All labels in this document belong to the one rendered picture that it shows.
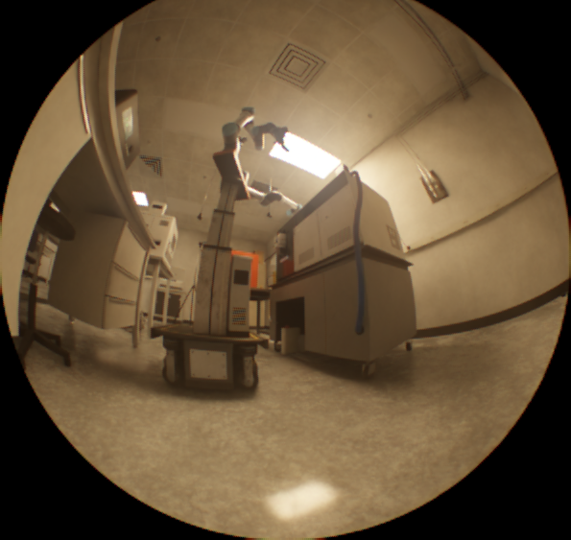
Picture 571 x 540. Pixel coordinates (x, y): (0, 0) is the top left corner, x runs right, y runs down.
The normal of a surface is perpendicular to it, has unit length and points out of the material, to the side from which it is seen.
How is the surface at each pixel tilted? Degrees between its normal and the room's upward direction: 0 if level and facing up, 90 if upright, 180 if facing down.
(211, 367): 90
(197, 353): 90
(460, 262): 90
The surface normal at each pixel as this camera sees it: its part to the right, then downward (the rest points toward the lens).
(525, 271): -0.88, -0.17
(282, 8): 0.00, 0.93
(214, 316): 0.38, -0.33
